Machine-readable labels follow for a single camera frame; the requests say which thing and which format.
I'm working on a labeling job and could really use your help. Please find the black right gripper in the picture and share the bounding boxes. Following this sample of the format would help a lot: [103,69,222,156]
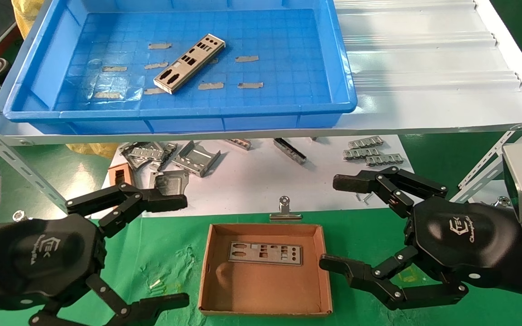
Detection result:
[319,166,522,311]

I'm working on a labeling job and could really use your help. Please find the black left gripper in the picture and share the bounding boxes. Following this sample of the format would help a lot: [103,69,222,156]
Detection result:
[0,214,190,326]

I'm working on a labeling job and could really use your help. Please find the white board sheet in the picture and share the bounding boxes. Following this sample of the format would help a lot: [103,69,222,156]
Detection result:
[91,134,416,219]

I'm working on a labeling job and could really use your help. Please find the clear plastic film patch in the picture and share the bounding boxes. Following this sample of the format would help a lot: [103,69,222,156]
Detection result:
[68,72,146,107]

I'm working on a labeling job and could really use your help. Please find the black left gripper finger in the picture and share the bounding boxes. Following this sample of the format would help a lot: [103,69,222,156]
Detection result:
[65,182,188,238]

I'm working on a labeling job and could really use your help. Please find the shallow brown cardboard box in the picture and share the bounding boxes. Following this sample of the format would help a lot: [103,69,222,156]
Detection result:
[198,223,333,316]

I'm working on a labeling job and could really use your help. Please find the grey metal bracket frame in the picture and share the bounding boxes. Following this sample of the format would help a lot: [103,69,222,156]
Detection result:
[121,142,167,171]
[150,142,179,172]

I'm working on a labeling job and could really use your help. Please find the white corrugated metal shelf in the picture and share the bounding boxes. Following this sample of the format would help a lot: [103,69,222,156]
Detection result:
[0,0,522,146]

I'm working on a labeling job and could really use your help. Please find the silver metal I/O shield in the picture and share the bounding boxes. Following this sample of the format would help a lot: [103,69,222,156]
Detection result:
[154,34,226,95]
[228,241,304,266]

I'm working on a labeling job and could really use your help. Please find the square metal bracket plate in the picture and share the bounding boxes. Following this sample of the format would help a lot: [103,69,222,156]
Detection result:
[149,170,190,197]

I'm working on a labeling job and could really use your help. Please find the green table cloth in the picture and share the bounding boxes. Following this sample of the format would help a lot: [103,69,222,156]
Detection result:
[0,208,522,326]

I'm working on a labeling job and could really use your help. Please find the bent sheet metal bracket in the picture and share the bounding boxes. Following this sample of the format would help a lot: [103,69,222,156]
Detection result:
[172,140,222,177]

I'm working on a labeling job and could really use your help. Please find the small brown rectangular box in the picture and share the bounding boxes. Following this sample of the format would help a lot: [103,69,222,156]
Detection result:
[108,163,135,187]

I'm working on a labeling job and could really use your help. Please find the blue plastic tray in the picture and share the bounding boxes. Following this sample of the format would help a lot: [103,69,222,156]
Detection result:
[3,0,358,135]

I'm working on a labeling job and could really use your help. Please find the grey metal link strip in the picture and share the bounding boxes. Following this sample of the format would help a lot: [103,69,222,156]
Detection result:
[348,136,384,149]
[343,147,382,160]
[365,154,403,167]

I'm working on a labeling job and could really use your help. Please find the perforated steel angle brace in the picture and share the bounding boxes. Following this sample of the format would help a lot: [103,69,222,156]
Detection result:
[0,115,70,214]
[451,120,522,204]

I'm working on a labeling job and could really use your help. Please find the dark slotted metal bar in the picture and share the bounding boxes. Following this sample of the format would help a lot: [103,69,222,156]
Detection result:
[273,138,307,164]

